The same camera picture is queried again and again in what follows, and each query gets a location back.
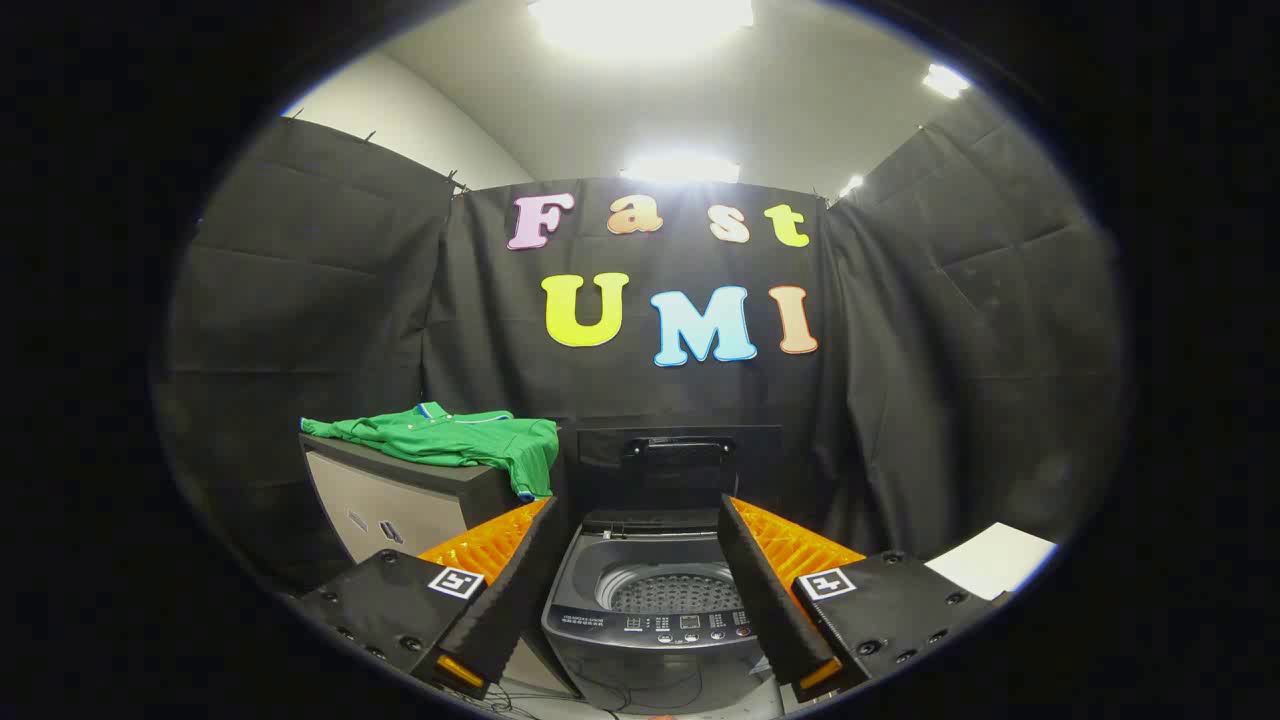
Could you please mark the green polo shirt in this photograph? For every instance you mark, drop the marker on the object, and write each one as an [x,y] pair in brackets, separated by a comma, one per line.
[450,437]

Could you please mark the grey cabinet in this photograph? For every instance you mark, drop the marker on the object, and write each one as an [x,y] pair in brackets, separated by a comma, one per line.
[400,510]

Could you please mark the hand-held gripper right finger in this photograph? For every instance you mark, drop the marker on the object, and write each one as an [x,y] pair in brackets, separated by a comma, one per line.
[775,600]

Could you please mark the grey washing machine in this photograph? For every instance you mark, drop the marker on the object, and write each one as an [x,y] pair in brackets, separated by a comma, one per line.
[650,640]

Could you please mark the ceiling light behind backdrop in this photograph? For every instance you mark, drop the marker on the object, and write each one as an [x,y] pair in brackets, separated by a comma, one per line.
[680,168]

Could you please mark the small ceiling light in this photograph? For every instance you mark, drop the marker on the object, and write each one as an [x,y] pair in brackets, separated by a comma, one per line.
[945,80]

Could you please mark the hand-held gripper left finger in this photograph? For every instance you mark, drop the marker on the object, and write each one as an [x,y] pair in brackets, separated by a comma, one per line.
[510,600]

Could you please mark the large ceiling light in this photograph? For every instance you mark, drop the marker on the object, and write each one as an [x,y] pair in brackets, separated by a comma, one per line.
[640,20]

